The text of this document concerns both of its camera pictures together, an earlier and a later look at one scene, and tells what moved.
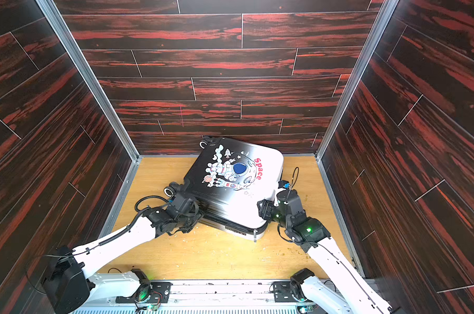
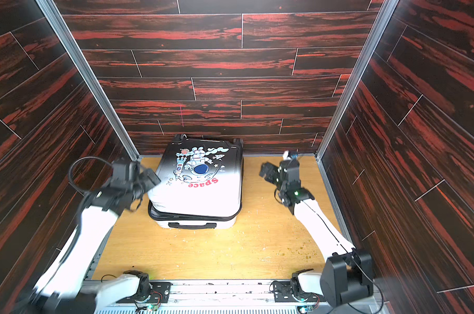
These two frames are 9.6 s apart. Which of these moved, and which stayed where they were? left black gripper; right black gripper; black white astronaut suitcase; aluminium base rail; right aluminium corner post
Moved: right black gripper; left black gripper; black white astronaut suitcase
Stayed: right aluminium corner post; aluminium base rail
